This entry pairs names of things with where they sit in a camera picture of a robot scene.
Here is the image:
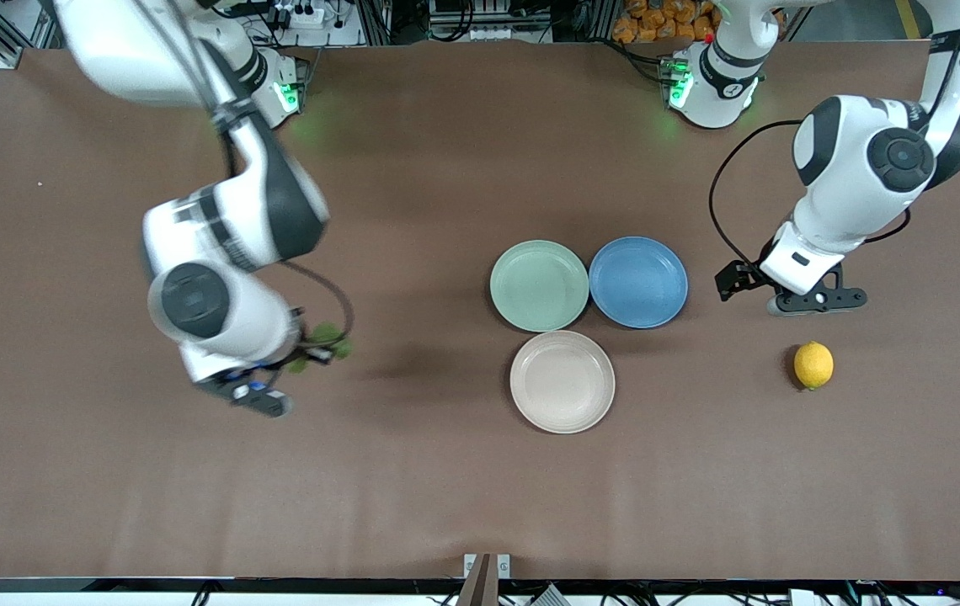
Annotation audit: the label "green lettuce leaf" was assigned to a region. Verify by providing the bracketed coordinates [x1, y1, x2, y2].
[285, 322, 355, 374]

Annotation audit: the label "yellow lemon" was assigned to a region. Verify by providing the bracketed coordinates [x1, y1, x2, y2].
[793, 341, 835, 391]

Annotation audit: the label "blue plate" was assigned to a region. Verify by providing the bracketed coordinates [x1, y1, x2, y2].
[588, 236, 689, 329]

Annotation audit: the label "light green plate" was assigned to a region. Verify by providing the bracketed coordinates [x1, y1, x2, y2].
[490, 240, 590, 333]

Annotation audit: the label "beige plate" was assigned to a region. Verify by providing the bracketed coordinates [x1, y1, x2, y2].
[509, 330, 616, 435]

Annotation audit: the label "orange snack packets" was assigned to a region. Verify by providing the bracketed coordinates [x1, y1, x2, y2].
[611, 0, 721, 43]

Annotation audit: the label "white power strip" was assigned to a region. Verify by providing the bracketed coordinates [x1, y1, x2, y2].
[274, 0, 328, 30]

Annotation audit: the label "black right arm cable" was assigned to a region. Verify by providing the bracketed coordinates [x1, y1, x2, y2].
[143, 0, 356, 346]

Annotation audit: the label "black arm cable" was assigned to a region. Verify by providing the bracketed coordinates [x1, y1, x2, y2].
[143, 0, 356, 346]
[709, 0, 960, 268]

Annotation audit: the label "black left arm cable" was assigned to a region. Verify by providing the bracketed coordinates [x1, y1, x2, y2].
[709, 0, 960, 268]

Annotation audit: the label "small metal table bracket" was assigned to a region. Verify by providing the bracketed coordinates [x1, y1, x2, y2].
[463, 553, 511, 580]

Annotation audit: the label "brown camera stand post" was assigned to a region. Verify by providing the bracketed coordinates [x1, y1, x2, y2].
[456, 554, 499, 606]

